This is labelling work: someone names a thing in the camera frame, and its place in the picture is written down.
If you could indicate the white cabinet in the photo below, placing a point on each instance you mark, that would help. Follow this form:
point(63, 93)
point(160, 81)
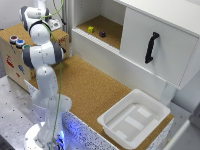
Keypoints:
point(100, 56)

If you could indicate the red button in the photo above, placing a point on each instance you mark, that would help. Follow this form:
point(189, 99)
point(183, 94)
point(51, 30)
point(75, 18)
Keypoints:
point(13, 38)

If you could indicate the white sliding door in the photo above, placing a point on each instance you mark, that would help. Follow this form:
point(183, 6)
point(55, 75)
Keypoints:
point(166, 53)

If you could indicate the wooden drawer box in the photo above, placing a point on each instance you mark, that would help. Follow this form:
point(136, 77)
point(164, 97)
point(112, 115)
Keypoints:
point(13, 71)

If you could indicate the white plastic box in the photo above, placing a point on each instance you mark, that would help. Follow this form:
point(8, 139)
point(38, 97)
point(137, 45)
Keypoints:
point(133, 121)

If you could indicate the purple block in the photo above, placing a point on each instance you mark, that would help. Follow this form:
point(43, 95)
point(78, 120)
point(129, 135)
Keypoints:
point(102, 33)

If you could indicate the green button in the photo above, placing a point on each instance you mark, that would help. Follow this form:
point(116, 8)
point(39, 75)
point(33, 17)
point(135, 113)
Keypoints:
point(25, 46)

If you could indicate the yellow block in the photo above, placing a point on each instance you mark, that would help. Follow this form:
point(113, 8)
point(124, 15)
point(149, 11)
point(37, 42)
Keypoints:
point(90, 29)

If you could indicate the blue button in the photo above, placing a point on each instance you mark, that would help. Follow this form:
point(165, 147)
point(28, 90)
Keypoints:
point(20, 42)

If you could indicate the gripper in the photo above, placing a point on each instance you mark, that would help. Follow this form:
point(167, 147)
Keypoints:
point(55, 24)

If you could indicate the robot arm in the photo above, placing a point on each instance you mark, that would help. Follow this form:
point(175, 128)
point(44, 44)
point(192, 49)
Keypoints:
point(46, 83)

